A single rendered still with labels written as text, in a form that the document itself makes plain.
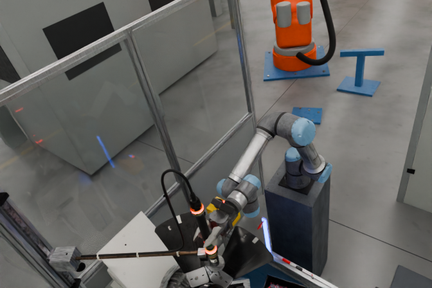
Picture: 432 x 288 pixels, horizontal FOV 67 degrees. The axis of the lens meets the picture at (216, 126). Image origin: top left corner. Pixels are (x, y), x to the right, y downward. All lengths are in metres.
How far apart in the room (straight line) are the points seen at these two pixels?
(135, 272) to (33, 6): 2.59
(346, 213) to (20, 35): 3.28
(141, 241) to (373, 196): 2.31
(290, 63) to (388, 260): 3.04
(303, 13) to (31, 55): 3.31
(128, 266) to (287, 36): 3.98
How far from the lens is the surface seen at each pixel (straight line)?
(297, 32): 4.90
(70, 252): 1.56
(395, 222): 3.21
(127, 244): 1.60
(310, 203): 1.95
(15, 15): 3.43
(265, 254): 1.61
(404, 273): 1.50
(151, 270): 1.63
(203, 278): 1.47
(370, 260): 2.97
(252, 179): 1.37
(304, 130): 1.46
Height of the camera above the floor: 2.52
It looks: 36 degrees down
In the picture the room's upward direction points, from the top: 13 degrees counter-clockwise
